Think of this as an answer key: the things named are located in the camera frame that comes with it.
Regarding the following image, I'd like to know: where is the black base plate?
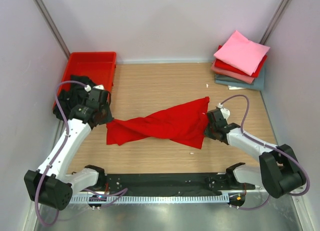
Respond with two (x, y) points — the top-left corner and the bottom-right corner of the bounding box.
(102, 172), (256, 197)

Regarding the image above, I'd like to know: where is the folded white t shirt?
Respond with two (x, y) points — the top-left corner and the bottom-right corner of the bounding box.
(227, 85), (244, 90)

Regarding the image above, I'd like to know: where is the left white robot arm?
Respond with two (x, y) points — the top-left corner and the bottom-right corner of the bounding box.
(24, 85), (113, 211)

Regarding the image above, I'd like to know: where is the red plastic bin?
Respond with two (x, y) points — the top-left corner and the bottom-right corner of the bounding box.
(56, 52), (116, 97)

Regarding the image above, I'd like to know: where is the black t shirt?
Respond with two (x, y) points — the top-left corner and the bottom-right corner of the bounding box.
(57, 75), (97, 119)

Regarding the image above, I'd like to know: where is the white slotted cable duct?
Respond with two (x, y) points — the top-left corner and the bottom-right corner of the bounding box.
(69, 193), (229, 205)

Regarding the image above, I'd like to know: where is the folded salmon t shirt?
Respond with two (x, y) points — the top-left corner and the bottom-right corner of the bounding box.
(211, 61), (255, 84)

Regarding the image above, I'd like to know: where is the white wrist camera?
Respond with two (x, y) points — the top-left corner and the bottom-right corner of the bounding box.
(84, 84), (105, 93)
(216, 103), (231, 120)

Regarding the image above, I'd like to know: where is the folded pink t shirt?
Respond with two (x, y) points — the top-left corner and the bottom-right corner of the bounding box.
(213, 30), (270, 76)

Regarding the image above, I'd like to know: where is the right aluminium frame post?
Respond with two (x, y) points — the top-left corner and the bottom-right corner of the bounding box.
(259, 0), (292, 45)

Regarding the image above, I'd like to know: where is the aluminium frame post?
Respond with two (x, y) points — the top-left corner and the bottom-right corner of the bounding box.
(259, 0), (292, 45)
(33, 0), (71, 59)

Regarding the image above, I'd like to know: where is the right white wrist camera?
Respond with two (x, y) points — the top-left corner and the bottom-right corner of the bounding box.
(216, 103), (231, 120)

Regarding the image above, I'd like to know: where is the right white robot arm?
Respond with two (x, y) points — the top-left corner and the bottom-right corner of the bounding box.
(204, 107), (307, 198)

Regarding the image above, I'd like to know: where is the folded grey t shirt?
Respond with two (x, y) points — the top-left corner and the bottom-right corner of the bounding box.
(215, 65), (266, 91)

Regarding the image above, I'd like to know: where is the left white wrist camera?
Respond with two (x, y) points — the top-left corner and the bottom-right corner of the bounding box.
(84, 84), (105, 93)

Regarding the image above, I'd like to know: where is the left aluminium frame post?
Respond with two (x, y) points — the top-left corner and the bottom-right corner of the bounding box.
(33, 0), (71, 59)

